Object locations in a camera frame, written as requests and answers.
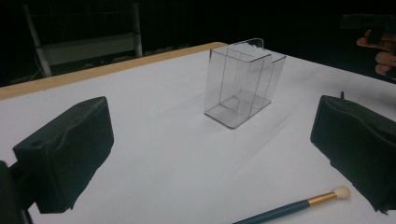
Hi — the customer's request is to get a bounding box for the white paper sheet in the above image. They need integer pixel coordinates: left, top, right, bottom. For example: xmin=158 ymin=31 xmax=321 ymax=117
xmin=0 ymin=49 xmax=396 ymax=224

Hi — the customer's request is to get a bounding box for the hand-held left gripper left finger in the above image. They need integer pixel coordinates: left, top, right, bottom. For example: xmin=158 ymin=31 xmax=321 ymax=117
xmin=12 ymin=96 xmax=115 ymax=215

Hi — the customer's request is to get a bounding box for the white metal stand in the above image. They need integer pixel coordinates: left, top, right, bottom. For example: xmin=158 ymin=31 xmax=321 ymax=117
xmin=21 ymin=3 xmax=144 ymax=78

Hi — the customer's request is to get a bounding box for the clear acrylic organizer box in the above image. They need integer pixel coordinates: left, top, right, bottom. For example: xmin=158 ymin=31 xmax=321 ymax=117
xmin=204 ymin=37 xmax=287 ymax=130

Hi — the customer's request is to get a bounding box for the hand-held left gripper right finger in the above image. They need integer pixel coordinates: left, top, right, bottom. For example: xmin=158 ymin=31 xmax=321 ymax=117
xmin=310 ymin=94 xmax=396 ymax=214

